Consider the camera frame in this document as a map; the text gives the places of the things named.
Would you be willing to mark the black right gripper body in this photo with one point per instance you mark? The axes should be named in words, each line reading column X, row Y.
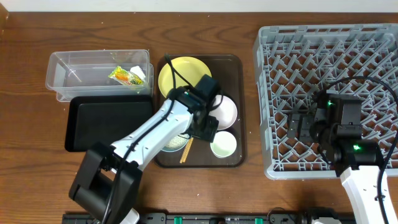
column 305, row 125

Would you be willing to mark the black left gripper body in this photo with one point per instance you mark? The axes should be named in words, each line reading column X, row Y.
column 206, row 130

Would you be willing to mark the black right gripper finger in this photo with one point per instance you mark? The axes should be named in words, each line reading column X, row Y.
column 307, row 122
column 294, row 125

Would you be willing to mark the pale green cup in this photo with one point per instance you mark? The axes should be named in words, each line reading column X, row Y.
column 224, row 144

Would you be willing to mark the green snack wrapper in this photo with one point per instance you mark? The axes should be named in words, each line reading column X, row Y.
column 134, row 76

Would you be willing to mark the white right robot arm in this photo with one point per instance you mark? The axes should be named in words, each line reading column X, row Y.
column 362, row 174

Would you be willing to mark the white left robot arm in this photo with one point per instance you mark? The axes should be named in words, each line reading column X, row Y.
column 107, row 182

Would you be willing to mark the grey dishwasher rack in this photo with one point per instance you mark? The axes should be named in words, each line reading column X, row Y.
column 292, row 63

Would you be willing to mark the brown serving tray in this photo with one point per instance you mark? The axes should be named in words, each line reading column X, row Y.
column 228, row 70

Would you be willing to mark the light blue bowl with rice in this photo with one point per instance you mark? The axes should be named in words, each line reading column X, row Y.
column 176, row 143

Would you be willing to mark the yellow plate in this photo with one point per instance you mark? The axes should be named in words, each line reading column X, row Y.
column 192, row 69

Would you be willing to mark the black tray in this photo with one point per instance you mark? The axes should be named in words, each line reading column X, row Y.
column 104, row 119

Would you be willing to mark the clear plastic bin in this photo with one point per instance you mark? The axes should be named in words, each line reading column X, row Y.
column 87, row 73

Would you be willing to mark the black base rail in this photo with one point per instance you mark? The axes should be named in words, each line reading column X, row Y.
column 275, row 216

